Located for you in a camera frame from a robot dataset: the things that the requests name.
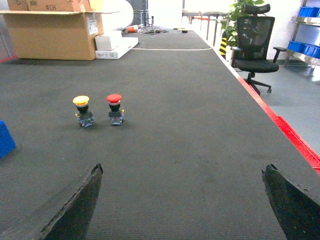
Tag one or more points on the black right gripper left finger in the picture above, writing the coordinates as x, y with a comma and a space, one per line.
66, 215

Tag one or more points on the large cardboard box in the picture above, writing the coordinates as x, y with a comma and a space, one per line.
54, 35

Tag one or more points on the flat white box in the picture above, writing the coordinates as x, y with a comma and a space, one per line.
127, 43

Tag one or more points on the blue bin on shelf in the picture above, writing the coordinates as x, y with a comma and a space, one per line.
312, 50
309, 11
296, 46

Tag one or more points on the white foam roll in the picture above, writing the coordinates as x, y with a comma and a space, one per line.
119, 15

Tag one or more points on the blue plastic part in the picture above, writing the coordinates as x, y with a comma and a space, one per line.
7, 143

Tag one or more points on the yellow black striped post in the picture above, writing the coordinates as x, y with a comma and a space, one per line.
223, 45

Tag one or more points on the black office chair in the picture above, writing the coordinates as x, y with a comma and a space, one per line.
254, 34

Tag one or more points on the small white box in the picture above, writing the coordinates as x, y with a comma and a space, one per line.
109, 40

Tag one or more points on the cardboard box on top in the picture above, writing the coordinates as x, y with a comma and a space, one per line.
55, 5

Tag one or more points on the yellow mushroom push button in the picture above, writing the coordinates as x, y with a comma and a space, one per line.
84, 116

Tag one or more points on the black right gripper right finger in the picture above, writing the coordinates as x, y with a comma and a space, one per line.
295, 208

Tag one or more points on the red mushroom push button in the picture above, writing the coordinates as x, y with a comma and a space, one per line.
116, 114

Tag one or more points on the green potted plant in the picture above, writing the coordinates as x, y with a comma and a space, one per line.
237, 9

